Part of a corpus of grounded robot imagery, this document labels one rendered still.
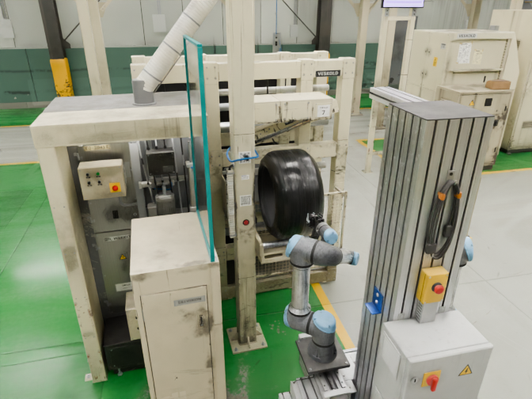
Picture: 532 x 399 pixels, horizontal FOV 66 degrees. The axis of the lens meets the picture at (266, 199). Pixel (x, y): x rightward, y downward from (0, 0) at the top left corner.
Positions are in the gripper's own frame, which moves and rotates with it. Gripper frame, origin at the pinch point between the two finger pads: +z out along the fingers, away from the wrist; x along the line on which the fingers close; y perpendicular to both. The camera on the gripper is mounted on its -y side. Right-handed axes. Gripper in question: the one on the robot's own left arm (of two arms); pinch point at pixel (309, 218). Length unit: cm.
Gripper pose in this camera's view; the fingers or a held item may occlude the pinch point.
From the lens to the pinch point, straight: 257.3
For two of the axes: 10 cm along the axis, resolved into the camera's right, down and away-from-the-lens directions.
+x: -9.6, 1.2, -2.4
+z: -2.7, -3.1, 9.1
